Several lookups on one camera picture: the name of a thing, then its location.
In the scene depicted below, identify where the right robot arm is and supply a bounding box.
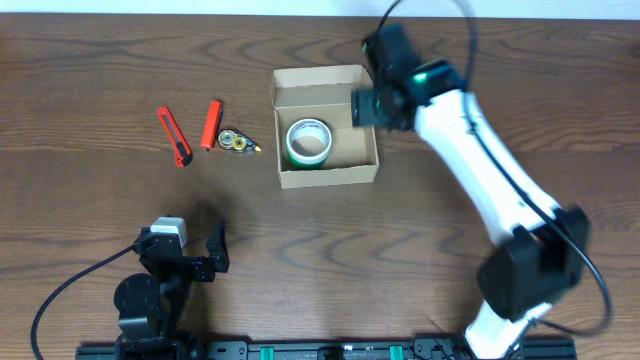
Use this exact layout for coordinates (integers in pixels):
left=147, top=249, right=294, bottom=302
left=351, top=25, right=590, bottom=359

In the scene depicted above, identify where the green tape roll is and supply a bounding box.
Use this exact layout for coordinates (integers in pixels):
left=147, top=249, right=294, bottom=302
left=285, top=119, right=333, bottom=171

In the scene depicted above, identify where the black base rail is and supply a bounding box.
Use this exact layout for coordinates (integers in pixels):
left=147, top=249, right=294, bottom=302
left=75, top=339, right=579, bottom=360

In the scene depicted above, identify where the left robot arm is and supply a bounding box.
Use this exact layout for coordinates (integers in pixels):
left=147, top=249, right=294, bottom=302
left=114, top=216, right=230, bottom=360

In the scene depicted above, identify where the cardboard box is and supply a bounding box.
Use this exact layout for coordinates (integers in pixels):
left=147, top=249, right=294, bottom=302
left=270, top=65, right=379, bottom=189

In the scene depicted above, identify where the white tape roll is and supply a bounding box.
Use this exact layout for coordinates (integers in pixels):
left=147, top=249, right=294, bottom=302
left=285, top=117, right=334, bottom=165

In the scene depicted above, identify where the correction tape dispenser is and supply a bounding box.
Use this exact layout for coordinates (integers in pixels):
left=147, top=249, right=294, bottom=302
left=217, top=127, right=262, bottom=153

